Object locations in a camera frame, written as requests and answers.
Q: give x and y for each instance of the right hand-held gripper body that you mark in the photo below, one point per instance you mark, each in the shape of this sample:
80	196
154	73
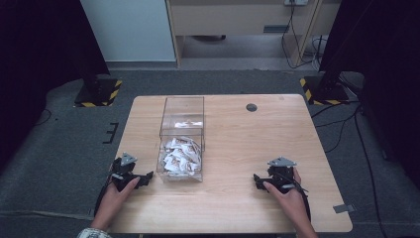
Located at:
281	173

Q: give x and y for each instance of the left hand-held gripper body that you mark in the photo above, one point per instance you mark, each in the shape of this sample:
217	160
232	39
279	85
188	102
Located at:
123	168

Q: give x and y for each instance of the person's right hand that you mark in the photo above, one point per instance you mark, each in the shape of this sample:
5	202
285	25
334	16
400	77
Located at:
292	206

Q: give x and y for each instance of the person's left hand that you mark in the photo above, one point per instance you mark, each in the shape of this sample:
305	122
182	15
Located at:
112	203

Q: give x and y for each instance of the pile of white packets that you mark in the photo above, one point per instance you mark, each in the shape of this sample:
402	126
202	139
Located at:
181	157

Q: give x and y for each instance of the clear plastic box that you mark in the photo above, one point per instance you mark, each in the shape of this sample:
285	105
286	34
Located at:
181	139

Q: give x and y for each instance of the patterned sleeve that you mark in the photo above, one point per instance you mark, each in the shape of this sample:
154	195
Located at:
94	233

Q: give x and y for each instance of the grey tape strip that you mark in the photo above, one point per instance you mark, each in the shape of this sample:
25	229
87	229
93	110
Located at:
344	208

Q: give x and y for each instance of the black stand with striped base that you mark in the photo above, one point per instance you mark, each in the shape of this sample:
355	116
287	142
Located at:
97	91
325	89

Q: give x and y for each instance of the dark curtain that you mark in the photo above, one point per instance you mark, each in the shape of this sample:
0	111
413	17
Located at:
36	72
386	76

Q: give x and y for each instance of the beige wooden cabinet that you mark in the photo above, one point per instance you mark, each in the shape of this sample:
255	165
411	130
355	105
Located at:
244	20

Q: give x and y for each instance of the white power strip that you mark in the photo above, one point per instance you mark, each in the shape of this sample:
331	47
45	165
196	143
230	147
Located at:
296	2

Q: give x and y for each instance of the white wall panel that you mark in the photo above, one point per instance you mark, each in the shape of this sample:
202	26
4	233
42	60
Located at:
127	29

